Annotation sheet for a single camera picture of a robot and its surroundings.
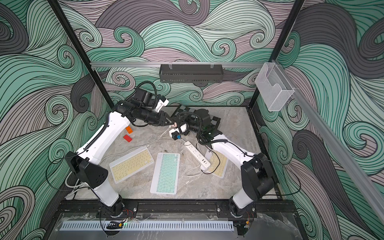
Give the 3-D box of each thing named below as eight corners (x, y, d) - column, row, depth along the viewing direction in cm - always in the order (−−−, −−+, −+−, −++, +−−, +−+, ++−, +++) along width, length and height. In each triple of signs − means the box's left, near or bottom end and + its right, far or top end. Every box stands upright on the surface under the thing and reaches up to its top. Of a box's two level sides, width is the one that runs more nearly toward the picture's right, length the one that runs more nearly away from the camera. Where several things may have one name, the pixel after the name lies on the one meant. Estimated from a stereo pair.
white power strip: (205, 169, 88) (206, 167, 86) (183, 146, 98) (183, 143, 96) (210, 165, 90) (211, 163, 87) (188, 142, 100) (188, 140, 98)
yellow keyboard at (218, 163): (200, 169, 89) (200, 167, 87) (207, 150, 97) (207, 147, 95) (223, 178, 85) (224, 177, 83) (229, 157, 94) (229, 155, 92)
